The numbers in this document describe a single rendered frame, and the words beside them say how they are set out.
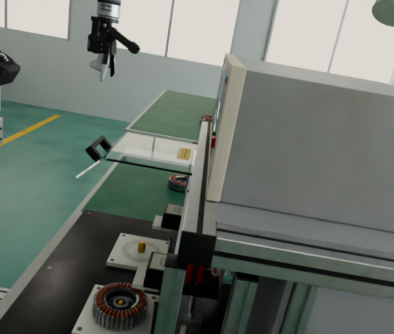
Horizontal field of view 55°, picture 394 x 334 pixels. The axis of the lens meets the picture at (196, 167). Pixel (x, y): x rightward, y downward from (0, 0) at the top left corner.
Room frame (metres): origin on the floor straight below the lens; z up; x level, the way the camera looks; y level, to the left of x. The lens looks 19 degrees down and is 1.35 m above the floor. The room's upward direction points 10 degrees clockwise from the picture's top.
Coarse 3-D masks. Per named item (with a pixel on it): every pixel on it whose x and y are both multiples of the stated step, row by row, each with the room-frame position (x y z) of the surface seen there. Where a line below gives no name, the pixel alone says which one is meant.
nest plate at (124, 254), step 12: (120, 240) 0.92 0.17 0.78; (132, 240) 0.93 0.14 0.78; (144, 240) 0.95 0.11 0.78; (156, 240) 0.96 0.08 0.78; (120, 252) 0.86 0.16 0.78; (132, 252) 0.87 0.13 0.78; (144, 252) 0.88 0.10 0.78; (108, 264) 0.81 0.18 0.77; (120, 264) 0.81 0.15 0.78; (132, 264) 0.82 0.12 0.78; (144, 264) 0.83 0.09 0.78
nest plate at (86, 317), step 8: (96, 288) 0.71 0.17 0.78; (152, 296) 0.71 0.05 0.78; (88, 304) 0.65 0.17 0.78; (152, 304) 0.69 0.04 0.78; (88, 312) 0.63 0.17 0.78; (80, 320) 0.60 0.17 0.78; (88, 320) 0.61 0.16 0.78; (144, 320) 0.64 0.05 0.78; (80, 328) 0.58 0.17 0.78; (88, 328) 0.59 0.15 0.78; (96, 328) 0.59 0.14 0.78; (104, 328) 0.59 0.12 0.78; (136, 328) 0.61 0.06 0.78; (144, 328) 0.61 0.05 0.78
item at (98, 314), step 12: (108, 288) 0.67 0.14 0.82; (120, 288) 0.68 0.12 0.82; (132, 288) 0.68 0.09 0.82; (96, 300) 0.63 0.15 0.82; (108, 300) 0.66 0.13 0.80; (132, 300) 0.67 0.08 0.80; (144, 300) 0.65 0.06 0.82; (96, 312) 0.61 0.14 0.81; (108, 312) 0.60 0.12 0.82; (120, 312) 0.61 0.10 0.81; (132, 312) 0.61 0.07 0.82; (144, 312) 0.63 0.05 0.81; (108, 324) 0.59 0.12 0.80; (120, 324) 0.59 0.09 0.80; (132, 324) 0.60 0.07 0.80
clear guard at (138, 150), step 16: (112, 144) 0.95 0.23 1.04; (128, 144) 0.91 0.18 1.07; (144, 144) 0.93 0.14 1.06; (160, 144) 0.96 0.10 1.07; (176, 144) 0.98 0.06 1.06; (192, 144) 1.01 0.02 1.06; (96, 160) 0.82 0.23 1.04; (112, 160) 0.78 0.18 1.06; (128, 160) 0.79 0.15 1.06; (144, 160) 0.81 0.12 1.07; (160, 160) 0.83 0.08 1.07; (176, 160) 0.85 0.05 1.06; (192, 160) 0.87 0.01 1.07
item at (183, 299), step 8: (184, 296) 0.68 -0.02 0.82; (184, 304) 0.65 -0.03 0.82; (200, 304) 0.66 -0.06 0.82; (184, 312) 0.63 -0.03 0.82; (200, 312) 0.64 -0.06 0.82; (184, 320) 0.61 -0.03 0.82; (192, 320) 0.61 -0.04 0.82; (200, 320) 0.62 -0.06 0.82; (176, 328) 0.61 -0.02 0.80; (192, 328) 0.61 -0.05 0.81; (200, 328) 0.61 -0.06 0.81
